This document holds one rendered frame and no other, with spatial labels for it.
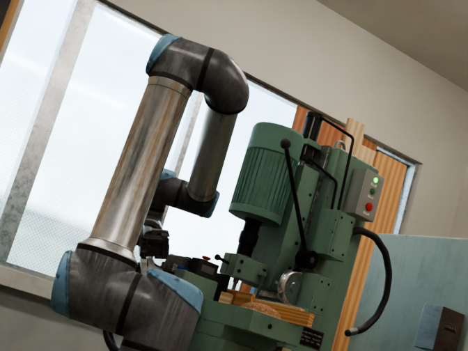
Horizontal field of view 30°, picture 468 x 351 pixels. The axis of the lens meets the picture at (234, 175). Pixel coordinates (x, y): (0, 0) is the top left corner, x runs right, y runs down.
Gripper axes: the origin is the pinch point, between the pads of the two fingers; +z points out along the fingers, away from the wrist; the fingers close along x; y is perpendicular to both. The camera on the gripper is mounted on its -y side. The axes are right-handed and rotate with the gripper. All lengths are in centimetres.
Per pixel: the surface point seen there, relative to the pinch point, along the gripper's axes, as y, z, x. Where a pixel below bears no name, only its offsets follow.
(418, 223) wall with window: 181, -236, 57
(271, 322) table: 36.7, 1.7, 17.7
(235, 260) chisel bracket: 31.1, -28.9, 10.4
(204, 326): 19.5, -8.9, 24.1
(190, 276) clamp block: 15.0, -14.8, 10.7
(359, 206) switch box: 73, -41, -6
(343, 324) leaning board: 124, -181, 98
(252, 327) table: 30.5, 5.2, 17.8
